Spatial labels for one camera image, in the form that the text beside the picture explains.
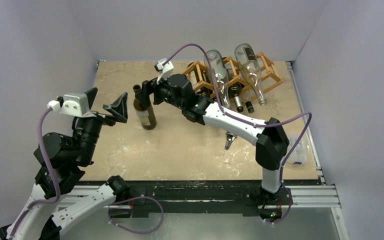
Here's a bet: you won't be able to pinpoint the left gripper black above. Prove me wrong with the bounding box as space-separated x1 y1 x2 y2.
74 86 128 163

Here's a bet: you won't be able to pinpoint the dark green bottle back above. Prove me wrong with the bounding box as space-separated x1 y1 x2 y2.
188 69 212 98

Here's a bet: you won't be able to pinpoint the dark green bottle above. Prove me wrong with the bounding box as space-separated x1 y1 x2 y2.
188 69 212 98
132 84 157 130

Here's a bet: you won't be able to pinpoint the square clear whisky bottle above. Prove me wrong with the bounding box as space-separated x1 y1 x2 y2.
245 101 255 114

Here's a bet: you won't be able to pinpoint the clear glass bottle tall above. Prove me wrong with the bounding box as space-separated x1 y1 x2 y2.
234 43 267 106

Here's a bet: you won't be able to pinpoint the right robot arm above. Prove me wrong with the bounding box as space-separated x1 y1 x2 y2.
133 74 290 204

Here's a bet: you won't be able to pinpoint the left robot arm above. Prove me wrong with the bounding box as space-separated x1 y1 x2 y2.
0 87 131 240

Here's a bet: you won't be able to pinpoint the dark green bottle left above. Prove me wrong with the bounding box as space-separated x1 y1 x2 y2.
132 84 157 130

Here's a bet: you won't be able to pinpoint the dark bottle in rack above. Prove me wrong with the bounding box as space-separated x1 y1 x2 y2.
221 57 246 114

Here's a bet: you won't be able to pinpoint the wooden wine rack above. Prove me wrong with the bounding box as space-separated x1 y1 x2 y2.
183 52 283 102

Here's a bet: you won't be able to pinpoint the black grey pliers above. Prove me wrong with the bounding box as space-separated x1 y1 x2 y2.
224 131 237 150

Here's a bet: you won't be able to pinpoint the clear plastic parts box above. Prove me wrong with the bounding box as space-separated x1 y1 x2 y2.
286 133 309 165

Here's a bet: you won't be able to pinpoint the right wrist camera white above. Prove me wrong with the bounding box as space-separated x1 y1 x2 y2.
154 58 174 85

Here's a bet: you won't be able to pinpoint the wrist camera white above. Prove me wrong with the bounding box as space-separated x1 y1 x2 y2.
46 93 95 118
154 58 174 85

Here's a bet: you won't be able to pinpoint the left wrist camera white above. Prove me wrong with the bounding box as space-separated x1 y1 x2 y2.
46 93 95 118

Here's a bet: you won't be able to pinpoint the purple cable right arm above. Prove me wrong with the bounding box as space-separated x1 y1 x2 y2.
163 43 313 181

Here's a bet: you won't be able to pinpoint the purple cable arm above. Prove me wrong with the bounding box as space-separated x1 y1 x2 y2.
8 107 62 240
163 43 313 181

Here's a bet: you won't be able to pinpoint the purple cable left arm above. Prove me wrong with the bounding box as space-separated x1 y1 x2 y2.
8 107 62 240

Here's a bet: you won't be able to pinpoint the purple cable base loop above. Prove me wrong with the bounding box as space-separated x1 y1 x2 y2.
108 196 165 235

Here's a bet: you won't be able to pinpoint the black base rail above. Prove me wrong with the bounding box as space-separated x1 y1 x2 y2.
97 179 294 220

